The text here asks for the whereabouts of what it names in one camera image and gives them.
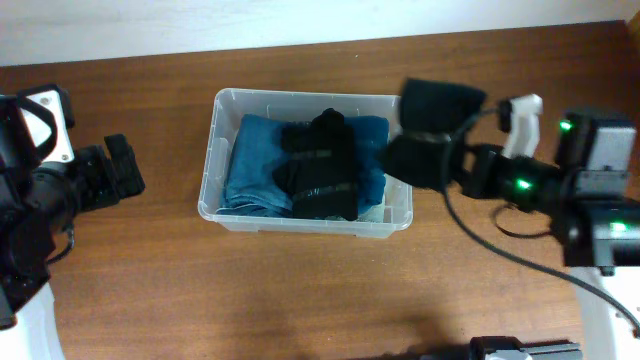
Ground black taped shirt bundle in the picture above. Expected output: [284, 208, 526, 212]
[272, 108, 358, 221]

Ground light blue jeans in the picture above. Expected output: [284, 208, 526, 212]
[358, 203, 386, 223]

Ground blue taped shirt bundle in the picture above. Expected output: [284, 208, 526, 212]
[345, 116, 389, 215]

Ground black taped cloth bundle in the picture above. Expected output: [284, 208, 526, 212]
[379, 78, 487, 192]

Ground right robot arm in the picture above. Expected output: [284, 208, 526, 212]
[463, 110, 639, 359]

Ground clear plastic storage bin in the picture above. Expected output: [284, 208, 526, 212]
[197, 88, 413, 239]

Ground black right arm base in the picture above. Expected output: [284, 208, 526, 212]
[419, 336, 584, 360]

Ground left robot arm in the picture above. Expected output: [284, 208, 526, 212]
[1, 84, 145, 359]

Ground dark blue jeans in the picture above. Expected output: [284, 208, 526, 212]
[216, 114, 292, 218]

